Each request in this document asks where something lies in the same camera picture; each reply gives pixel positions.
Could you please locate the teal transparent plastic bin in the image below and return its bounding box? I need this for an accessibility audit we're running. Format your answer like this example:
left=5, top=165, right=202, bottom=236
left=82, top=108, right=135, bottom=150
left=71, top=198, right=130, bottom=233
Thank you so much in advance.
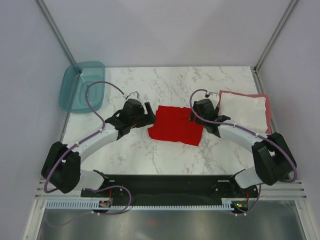
left=59, top=61, right=106, bottom=114

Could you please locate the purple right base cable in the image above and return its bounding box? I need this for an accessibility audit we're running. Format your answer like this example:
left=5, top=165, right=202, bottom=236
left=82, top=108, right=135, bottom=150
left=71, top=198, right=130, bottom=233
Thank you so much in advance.
left=231, top=183, right=262, bottom=218

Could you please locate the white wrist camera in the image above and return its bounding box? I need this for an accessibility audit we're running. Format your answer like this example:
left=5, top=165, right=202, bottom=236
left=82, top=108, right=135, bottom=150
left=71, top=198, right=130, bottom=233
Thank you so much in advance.
left=205, top=91, right=220, bottom=107
left=124, top=91, right=140, bottom=101

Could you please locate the red t shirt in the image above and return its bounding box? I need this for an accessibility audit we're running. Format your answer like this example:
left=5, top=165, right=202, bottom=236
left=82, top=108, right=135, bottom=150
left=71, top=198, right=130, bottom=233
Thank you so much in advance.
left=148, top=105, right=203, bottom=146

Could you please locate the left aluminium corner post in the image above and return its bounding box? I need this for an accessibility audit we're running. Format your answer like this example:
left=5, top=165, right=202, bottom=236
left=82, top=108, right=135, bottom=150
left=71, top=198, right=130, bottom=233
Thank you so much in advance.
left=35, top=0, right=77, bottom=65

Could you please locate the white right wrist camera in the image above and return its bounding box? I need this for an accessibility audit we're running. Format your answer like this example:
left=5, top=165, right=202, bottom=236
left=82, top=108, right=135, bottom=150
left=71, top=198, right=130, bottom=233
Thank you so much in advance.
left=205, top=91, right=220, bottom=107

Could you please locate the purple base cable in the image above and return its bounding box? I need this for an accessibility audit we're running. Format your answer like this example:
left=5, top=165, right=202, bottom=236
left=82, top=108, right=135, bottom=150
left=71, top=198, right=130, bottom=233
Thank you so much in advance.
left=44, top=185, right=133, bottom=227
left=231, top=183, right=262, bottom=218

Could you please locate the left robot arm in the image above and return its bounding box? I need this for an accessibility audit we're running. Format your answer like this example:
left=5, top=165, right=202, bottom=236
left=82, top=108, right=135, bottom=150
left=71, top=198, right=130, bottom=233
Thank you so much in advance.
left=41, top=98, right=156, bottom=194

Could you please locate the pink folded t shirt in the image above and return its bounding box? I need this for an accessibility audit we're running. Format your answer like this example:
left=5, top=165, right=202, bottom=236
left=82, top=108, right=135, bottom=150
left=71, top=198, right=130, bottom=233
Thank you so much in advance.
left=219, top=89, right=273, bottom=135

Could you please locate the white slotted cable duct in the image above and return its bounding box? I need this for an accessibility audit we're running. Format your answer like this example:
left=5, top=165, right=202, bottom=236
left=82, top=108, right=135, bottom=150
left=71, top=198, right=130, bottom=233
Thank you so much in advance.
left=44, top=198, right=234, bottom=211

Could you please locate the white folded t shirt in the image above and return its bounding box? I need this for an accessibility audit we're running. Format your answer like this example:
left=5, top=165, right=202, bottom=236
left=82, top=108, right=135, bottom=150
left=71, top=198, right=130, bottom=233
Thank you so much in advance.
left=218, top=90, right=267, bottom=132

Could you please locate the aluminium corner post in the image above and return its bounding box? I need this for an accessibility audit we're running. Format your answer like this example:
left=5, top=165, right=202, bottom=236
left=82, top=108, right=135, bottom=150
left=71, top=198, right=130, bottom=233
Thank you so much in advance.
left=35, top=0, right=77, bottom=65
left=251, top=0, right=300, bottom=74

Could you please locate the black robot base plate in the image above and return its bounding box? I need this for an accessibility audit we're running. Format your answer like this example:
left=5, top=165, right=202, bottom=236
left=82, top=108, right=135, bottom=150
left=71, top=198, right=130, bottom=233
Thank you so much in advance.
left=81, top=174, right=258, bottom=205

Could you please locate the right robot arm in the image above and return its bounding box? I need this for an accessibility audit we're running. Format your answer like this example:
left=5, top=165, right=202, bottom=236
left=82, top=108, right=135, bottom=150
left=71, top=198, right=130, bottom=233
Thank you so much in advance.
left=189, top=98, right=298, bottom=197

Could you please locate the right aluminium corner post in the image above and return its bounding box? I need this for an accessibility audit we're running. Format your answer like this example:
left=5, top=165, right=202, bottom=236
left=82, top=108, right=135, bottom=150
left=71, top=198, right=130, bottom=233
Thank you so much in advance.
left=251, top=0, right=300, bottom=74

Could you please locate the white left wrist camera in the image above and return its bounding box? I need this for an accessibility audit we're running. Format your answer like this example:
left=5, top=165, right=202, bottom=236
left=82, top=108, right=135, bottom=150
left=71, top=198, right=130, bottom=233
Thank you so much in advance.
left=124, top=91, right=140, bottom=101

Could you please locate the aluminium frame rail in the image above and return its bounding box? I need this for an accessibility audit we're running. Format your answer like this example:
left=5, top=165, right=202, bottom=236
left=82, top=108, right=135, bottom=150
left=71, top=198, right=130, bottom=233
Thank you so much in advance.
left=35, top=180, right=307, bottom=201

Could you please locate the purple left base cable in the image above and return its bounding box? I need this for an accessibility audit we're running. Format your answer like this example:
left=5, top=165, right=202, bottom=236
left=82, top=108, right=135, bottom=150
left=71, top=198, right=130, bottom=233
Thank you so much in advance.
left=44, top=185, right=133, bottom=227

